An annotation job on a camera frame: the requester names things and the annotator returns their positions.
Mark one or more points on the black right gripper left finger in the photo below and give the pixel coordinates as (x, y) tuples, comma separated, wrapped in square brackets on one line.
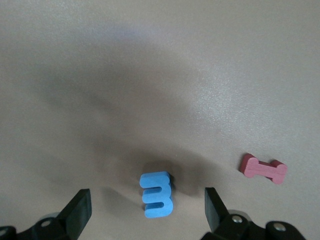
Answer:
[(72, 220)]

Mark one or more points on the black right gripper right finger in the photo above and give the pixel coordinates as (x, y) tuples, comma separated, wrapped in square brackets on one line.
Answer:
[(220, 225)]

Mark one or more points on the blue letter E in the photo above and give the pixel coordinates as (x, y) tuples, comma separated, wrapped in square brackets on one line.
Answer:
[(155, 180)]

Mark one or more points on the red letter I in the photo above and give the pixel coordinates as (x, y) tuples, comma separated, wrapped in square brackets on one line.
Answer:
[(262, 170)]

